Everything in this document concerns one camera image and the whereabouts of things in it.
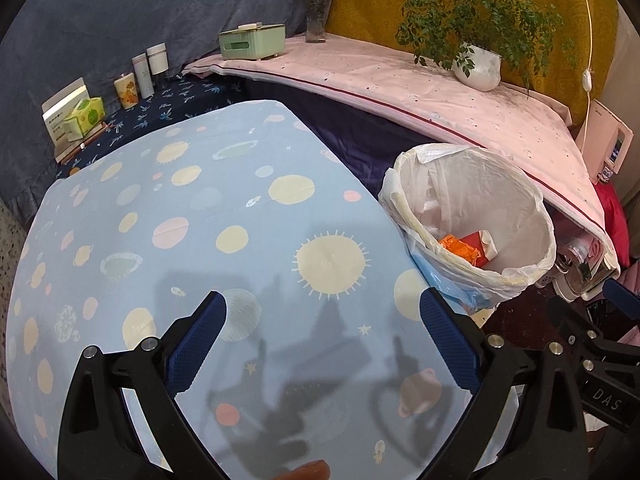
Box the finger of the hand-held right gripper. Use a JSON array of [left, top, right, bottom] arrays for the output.
[[602, 278, 640, 324], [547, 300, 622, 362]]

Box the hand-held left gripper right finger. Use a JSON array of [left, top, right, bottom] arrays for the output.
[[419, 290, 587, 480]]

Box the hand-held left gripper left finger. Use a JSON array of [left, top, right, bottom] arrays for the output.
[[57, 290, 229, 480]]

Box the orange wrapper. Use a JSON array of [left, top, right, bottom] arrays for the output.
[[439, 235, 484, 267]]

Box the trash bin with white liner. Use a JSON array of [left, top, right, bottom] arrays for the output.
[[378, 143, 558, 309]]

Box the person's left hand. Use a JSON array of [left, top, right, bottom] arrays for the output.
[[277, 461, 332, 480]]

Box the white small appliance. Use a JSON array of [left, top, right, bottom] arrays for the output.
[[552, 254, 602, 302]]

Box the blue plastic bag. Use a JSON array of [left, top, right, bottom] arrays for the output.
[[412, 254, 489, 312]]

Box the red cloth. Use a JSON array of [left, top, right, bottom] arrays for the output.
[[595, 182, 632, 262]]

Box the light blue planet tablecloth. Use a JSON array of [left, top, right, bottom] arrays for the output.
[[5, 100, 497, 480]]

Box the wooden tray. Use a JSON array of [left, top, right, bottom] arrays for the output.
[[53, 120, 111, 165]]

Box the dark purple cloth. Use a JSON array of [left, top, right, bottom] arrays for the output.
[[245, 77, 432, 202]]

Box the navy floral cloth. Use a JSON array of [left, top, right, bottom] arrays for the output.
[[55, 72, 249, 182]]

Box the green tissue pack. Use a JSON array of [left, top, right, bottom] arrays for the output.
[[60, 97, 105, 142]]

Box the pink dotted sheet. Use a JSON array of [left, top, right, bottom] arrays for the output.
[[181, 34, 619, 274]]

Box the yellow printed can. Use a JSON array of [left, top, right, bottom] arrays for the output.
[[113, 72, 139, 110]]

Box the white plant pot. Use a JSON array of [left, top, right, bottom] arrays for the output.
[[451, 42, 503, 93]]

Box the grey tube bottle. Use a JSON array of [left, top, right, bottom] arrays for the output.
[[132, 54, 155, 100]]

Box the white cardboard box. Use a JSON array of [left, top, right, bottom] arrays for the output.
[[42, 77, 91, 144]]

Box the white jar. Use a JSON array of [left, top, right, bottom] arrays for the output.
[[146, 44, 170, 78]]

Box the mint green tissue box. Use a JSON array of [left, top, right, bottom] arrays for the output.
[[218, 22, 287, 61]]

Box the green leafy plant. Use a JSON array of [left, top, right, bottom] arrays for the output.
[[360, 0, 582, 97]]

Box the clear glass vase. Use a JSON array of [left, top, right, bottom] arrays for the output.
[[305, 0, 330, 44]]

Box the mustard yellow blanket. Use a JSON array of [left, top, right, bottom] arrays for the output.
[[325, 0, 622, 127]]

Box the white power cable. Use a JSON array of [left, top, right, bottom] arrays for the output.
[[577, 0, 602, 128]]

